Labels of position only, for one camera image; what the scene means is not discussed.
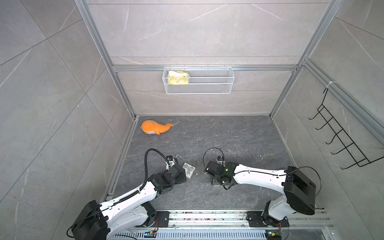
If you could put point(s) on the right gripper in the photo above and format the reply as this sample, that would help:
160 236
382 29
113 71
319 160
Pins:
213 182

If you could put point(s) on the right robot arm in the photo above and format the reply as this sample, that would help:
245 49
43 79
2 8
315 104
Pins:
298 191

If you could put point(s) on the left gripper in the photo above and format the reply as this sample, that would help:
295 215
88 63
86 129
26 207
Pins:
184 178

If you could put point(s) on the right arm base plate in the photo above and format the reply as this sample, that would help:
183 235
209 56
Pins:
262 219

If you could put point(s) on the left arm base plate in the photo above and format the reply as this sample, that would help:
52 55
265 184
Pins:
160 219

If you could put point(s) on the black wall hook rack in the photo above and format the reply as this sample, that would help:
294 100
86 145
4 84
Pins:
358 157

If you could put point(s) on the orange plush whale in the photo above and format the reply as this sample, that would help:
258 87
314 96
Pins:
151 127

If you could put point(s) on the white gift box with bow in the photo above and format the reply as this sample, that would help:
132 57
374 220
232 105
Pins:
189 169

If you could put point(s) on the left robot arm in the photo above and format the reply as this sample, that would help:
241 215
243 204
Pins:
101 221

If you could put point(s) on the yellow sponge in basket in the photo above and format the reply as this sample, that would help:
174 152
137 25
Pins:
178 77

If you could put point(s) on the white wire wall basket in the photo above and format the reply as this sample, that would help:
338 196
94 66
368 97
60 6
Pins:
203 80

